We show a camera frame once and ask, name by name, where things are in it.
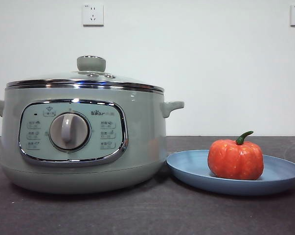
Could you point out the orange toy pumpkin green stem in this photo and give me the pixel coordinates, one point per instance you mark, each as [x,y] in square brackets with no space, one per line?
[235,159]

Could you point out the blue round plate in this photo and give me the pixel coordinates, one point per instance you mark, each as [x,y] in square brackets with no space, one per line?
[186,171]

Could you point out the glass lid with green knob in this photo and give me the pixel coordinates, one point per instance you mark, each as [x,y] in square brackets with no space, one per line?
[91,64]

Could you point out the pale green electric steamer pot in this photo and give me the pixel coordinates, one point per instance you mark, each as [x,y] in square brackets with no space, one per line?
[142,122]

